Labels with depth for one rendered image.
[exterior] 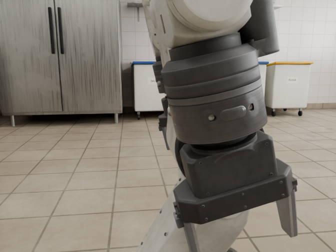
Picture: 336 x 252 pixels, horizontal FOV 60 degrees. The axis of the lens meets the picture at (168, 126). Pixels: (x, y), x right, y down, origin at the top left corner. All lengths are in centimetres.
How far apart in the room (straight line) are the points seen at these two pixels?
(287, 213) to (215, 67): 18
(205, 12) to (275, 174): 16
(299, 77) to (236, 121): 424
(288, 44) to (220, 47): 490
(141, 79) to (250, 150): 357
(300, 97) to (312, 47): 112
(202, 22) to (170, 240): 38
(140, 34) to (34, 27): 152
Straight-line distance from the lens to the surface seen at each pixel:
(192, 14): 22
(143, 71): 382
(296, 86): 447
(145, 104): 386
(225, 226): 49
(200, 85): 24
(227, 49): 24
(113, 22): 360
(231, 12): 23
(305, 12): 531
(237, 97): 24
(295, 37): 520
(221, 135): 25
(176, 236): 51
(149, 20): 74
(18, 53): 377
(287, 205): 34
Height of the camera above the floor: 74
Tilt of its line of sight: 12 degrees down
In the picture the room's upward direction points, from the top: straight up
